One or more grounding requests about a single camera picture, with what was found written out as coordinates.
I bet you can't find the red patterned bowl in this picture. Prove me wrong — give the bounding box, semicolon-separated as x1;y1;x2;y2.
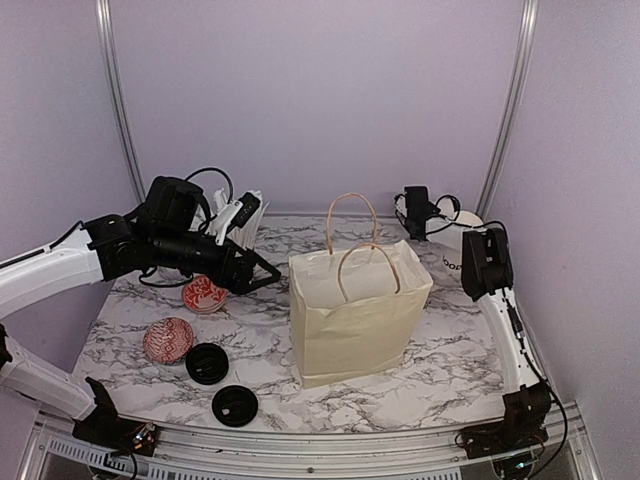
143;317;194;365

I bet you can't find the black cup with straws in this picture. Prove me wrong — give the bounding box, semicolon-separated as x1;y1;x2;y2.
205;189;268;250

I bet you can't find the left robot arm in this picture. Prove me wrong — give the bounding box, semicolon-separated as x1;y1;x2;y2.
1;176;281;445

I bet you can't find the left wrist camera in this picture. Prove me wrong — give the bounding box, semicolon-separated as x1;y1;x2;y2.
208;189;263;246

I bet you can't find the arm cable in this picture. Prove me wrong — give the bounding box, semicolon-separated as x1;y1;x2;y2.
394;194;571;480
184;166;236;201

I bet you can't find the aluminium front rail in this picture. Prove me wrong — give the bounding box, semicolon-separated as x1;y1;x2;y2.
17;404;602;479

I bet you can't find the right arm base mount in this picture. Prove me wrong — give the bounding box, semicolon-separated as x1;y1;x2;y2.
455;400;551;459

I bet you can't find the aluminium post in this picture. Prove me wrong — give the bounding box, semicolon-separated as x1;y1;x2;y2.
476;0;540;219
95;0;146;203

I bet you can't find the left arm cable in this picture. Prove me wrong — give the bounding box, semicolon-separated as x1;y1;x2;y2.
184;166;236;201

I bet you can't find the right aluminium post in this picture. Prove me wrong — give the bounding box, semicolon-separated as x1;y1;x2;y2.
476;0;540;219

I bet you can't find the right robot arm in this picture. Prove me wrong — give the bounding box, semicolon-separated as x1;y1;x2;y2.
394;186;552;448

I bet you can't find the stack of black lids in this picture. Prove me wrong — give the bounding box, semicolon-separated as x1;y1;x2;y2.
185;343;229;386

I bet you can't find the red floral bowl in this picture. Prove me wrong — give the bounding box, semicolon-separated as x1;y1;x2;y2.
181;275;228;314

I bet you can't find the loose black lid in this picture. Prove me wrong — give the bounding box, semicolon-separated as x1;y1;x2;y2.
212;385;259;428

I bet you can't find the stack of white cups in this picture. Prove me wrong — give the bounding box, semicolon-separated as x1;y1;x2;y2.
442;211;483;277

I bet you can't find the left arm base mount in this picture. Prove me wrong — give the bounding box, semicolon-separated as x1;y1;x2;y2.
72;377;157;457

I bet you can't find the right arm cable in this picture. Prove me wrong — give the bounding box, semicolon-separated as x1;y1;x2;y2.
394;194;571;480

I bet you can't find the cream paper bag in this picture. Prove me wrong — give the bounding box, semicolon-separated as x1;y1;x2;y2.
288;193;434;391

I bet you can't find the left aluminium post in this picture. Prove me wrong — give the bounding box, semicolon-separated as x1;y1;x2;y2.
95;0;146;203

